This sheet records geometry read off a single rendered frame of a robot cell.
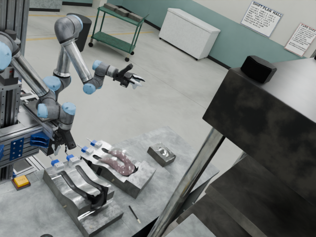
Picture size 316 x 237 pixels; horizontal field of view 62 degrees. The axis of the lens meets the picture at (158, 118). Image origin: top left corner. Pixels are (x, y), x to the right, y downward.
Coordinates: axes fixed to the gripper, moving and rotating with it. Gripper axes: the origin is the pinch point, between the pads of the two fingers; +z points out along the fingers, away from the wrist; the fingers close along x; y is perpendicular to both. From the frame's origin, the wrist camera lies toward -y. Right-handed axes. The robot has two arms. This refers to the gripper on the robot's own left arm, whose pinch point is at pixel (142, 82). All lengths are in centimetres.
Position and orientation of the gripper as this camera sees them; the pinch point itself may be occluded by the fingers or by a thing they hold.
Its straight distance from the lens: 180.8
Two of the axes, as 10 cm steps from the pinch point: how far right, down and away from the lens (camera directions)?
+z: 9.2, 3.9, 0.3
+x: -2.2, 5.9, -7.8
